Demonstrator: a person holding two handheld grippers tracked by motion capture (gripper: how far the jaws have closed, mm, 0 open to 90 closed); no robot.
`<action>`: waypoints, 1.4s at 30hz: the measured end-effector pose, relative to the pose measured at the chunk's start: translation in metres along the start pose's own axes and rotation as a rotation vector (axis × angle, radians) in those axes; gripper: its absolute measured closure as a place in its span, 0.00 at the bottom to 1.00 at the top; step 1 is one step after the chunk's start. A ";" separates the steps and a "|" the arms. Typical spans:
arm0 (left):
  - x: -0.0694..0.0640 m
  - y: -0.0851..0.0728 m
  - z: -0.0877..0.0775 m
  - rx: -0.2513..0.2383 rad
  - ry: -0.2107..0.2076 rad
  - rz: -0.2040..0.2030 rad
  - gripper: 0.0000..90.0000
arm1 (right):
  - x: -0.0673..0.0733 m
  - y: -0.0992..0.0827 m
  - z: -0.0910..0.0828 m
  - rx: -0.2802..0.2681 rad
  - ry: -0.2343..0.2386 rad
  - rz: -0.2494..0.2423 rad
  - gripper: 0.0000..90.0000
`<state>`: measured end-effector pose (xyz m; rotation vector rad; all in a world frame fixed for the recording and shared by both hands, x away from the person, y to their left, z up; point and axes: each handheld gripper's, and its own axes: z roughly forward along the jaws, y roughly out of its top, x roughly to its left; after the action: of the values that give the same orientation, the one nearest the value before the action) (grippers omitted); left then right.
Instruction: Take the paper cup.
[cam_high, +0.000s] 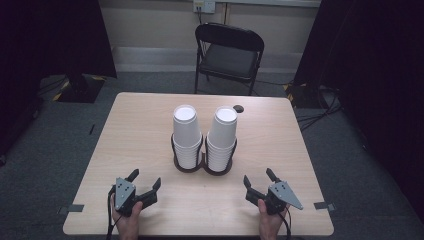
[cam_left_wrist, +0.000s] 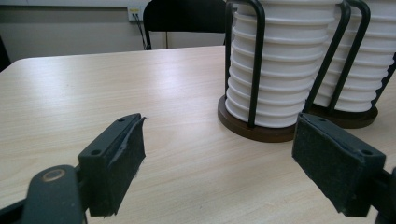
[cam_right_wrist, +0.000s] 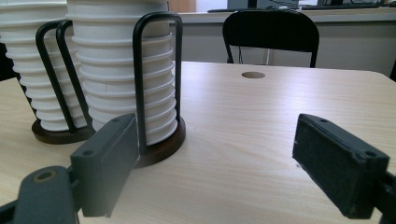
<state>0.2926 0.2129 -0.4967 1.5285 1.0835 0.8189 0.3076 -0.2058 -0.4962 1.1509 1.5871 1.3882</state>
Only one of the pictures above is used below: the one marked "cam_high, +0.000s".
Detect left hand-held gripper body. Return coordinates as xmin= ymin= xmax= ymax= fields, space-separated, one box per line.
xmin=113 ymin=177 xmax=158 ymax=218

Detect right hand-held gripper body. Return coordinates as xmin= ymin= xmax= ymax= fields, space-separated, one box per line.
xmin=244 ymin=180 xmax=305 ymax=216

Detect person's left hand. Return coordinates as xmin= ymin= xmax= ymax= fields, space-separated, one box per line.
xmin=111 ymin=195 xmax=144 ymax=240

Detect person's right hand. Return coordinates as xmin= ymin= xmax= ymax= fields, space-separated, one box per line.
xmin=257 ymin=198 xmax=288 ymax=240

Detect grey tape strip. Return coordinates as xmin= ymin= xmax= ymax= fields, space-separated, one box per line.
xmin=313 ymin=201 xmax=337 ymax=212
xmin=56 ymin=203 xmax=85 ymax=215

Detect black double cup holder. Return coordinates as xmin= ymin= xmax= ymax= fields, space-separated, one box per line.
xmin=170 ymin=132 xmax=239 ymax=177

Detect stack of white paper cups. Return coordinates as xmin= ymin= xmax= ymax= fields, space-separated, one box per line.
xmin=172 ymin=104 xmax=204 ymax=171
xmin=205 ymin=105 xmax=239 ymax=173

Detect black stand base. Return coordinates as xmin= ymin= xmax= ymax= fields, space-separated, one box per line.
xmin=52 ymin=73 xmax=107 ymax=104
xmin=284 ymin=82 xmax=323 ymax=110

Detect black folding chair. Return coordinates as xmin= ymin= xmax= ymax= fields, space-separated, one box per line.
xmin=193 ymin=22 xmax=266 ymax=97

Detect dark curtain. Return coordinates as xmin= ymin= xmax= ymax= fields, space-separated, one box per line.
xmin=292 ymin=0 xmax=424 ymax=214
xmin=0 ymin=0 xmax=118 ymax=158

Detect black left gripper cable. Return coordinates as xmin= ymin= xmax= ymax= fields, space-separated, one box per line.
xmin=105 ymin=185 xmax=117 ymax=240

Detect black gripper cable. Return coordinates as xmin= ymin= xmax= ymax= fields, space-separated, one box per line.
xmin=277 ymin=205 xmax=293 ymax=240
xmin=105 ymin=185 xmax=117 ymax=240

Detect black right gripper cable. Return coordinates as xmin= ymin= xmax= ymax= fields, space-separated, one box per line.
xmin=277 ymin=205 xmax=293 ymax=240

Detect black floor cables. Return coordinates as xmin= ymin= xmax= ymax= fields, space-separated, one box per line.
xmin=295 ymin=84 xmax=344 ymax=132

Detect white wall socket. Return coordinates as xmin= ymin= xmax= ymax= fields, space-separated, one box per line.
xmin=192 ymin=0 xmax=217 ymax=15

